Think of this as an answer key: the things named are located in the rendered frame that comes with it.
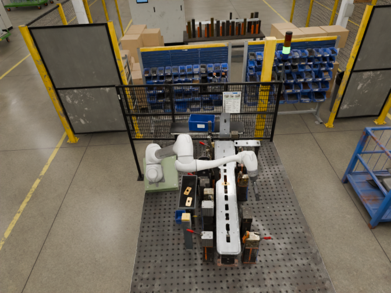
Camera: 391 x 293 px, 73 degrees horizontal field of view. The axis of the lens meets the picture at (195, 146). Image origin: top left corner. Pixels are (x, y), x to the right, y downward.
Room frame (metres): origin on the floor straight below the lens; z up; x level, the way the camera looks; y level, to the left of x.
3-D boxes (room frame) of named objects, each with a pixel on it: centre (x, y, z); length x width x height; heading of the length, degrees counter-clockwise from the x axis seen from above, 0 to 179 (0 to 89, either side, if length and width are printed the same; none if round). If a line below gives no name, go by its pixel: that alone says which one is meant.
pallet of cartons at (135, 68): (5.35, 1.21, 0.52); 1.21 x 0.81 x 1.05; 3
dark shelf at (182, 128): (2.63, -0.15, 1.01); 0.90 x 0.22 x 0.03; 85
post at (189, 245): (1.26, 0.11, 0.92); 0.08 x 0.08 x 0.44; 85
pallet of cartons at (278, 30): (5.21, -2.29, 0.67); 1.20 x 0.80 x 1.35; 91
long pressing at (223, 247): (1.69, -0.27, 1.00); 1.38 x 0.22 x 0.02; 175
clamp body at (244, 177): (1.75, -0.45, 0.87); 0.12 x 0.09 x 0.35; 85
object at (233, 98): (2.72, -0.46, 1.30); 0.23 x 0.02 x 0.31; 85
